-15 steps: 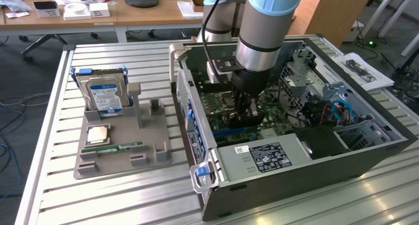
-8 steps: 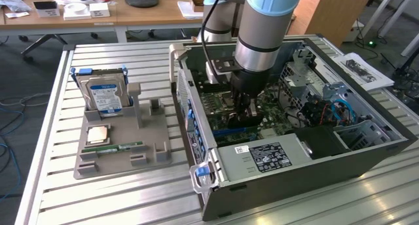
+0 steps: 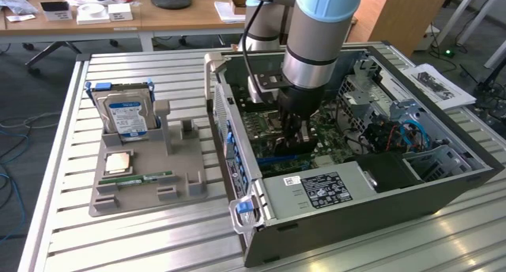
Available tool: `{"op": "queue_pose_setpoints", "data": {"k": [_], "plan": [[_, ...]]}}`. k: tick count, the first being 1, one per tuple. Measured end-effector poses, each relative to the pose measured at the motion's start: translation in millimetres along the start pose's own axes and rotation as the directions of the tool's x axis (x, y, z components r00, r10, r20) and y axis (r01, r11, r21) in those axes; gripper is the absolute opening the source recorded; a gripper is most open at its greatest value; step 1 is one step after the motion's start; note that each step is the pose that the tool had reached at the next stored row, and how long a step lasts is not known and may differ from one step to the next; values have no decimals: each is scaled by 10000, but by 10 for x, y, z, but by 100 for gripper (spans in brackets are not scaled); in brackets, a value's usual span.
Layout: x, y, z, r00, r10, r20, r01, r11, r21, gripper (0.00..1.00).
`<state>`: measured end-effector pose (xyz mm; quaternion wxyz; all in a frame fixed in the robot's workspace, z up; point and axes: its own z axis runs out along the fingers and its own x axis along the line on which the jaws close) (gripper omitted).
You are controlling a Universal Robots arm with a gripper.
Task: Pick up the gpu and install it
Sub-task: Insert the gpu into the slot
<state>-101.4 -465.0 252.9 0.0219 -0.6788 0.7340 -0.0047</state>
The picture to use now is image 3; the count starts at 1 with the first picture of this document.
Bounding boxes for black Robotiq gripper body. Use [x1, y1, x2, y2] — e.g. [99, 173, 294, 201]
[275, 87, 326, 123]

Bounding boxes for grey power supply unit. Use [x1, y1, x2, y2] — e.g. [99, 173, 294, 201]
[261, 161, 377, 221]

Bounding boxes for white label card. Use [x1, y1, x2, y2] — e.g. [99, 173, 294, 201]
[6, 14, 36, 23]

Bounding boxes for white box with black top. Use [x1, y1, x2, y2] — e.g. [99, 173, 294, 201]
[39, 1, 72, 21]

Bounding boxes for blue floor cable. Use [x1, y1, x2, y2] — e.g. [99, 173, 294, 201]
[0, 129, 30, 241]

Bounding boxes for flat white box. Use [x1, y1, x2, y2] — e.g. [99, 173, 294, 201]
[75, 11, 111, 25]

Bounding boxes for white papers on desk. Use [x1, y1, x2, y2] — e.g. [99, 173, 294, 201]
[214, 1, 249, 24]

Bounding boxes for wooden desk white frame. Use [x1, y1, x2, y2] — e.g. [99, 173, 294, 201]
[0, 0, 143, 52]
[140, 0, 359, 52]

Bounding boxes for white table frame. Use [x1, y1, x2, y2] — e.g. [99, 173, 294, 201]
[433, 0, 506, 69]

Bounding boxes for silver drive cage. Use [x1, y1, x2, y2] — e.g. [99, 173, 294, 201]
[338, 51, 422, 135]

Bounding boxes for clear plastic bag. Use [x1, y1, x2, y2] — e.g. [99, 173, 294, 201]
[0, 0, 39, 15]

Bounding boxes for green Dell motherboard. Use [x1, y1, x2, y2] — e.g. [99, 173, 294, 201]
[239, 104, 357, 178]

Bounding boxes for silver disk bay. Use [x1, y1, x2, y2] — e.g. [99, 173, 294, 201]
[402, 144, 476, 184]

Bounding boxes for black plastic fan shroud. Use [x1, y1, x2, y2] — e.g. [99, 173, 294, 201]
[354, 152, 426, 194]

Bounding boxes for black office chair base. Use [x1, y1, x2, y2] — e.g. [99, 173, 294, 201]
[24, 40, 119, 76]

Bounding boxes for white box on floor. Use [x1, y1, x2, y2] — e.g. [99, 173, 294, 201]
[414, 31, 436, 52]

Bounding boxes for black camera cable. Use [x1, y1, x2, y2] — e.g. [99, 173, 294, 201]
[242, 0, 277, 104]

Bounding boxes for wooden cabinet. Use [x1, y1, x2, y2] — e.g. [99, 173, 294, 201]
[343, 0, 454, 55]

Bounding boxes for hard disk with blue label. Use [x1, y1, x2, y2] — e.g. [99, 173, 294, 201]
[84, 79, 156, 142]

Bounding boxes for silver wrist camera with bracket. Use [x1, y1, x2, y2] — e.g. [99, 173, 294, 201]
[247, 72, 294, 104]

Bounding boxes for blue expansion slot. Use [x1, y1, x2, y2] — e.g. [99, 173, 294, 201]
[257, 155, 298, 166]

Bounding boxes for plain white box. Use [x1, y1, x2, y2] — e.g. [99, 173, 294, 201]
[108, 2, 134, 23]

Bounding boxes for CPU socket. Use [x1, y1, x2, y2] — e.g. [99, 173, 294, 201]
[263, 111, 286, 135]

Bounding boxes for blue data wire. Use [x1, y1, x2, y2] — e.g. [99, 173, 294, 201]
[398, 121, 433, 152]

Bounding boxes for copper-toned CPU chip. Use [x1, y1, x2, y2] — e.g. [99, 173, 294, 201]
[103, 152, 132, 175]

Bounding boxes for stack of printed papers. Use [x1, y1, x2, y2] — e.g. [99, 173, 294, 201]
[401, 63, 478, 110]

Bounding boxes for open black PC case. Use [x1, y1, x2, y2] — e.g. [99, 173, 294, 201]
[203, 40, 506, 268]

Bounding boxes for grey plastic parts rack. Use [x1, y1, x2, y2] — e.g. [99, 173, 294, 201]
[87, 99, 210, 218]

